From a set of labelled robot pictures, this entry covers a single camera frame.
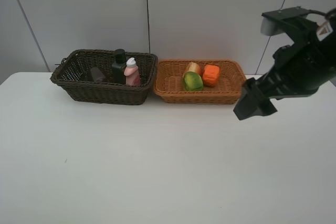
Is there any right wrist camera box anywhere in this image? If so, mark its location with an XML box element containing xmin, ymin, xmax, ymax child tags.
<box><xmin>260</xmin><ymin>7</ymin><xmax>318</xmax><ymax>44</ymax></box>

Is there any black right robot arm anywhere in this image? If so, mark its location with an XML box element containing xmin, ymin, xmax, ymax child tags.
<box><xmin>233</xmin><ymin>6</ymin><xmax>335</xmax><ymax>120</ymax></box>

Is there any red orange toy peach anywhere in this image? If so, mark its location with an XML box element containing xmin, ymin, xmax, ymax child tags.
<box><xmin>183</xmin><ymin>62</ymin><xmax>202</xmax><ymax>77</ymax></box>

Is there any dark green square bottle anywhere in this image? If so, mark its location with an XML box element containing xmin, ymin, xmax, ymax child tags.
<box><xmin>112</xmin><ymin>49</ymin><xmax>127</xmax><ymax>84</ymax></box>

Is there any orange squishy toy fruit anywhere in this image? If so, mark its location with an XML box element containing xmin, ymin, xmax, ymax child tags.
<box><xmin>202</xmin><ymin>65</ymin><xmax>220</xmax><ymax>87</ymax></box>

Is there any green squishy toy fruit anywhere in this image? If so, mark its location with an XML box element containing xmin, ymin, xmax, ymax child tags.
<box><xmin>182</xmin><ymin>71</ymin><xmax>204</xmax><ymax>92</ymax></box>

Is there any translucent purple plastic cup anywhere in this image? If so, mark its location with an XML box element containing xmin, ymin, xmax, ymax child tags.
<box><xmin>81</xmin><ymin>67</ymin><xmax>111</xmax><ymax>83</ymax></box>

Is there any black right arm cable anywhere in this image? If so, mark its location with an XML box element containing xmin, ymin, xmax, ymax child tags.
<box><xmin>308</xmin><ymin>7</ymin><xmax>336</xmax><ymax>22</ymax></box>

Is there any light orange wicker basket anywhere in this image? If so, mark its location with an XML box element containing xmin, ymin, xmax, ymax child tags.
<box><xmin>153</xmin><ymin>59</ymin><xmax>246</xmax><ymax>104</ymax></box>

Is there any dark brown wicker basket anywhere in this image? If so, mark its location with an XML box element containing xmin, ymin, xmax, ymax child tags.
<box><xmin>50</xmin><ymin>49</ymin><xmax>158</xmax><ymax>105</ymax></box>

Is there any pink bottle white cap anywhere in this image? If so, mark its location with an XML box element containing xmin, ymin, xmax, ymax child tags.
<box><xmin>124</xmin><ymin>57</ymin><xmax>141</xmax><ymax>86</ymax></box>

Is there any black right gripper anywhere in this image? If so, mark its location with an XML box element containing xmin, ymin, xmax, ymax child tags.
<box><xmin>233</xmin><ymin>23</ymin><xmax>335</xmax><ymax>121</ymax></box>

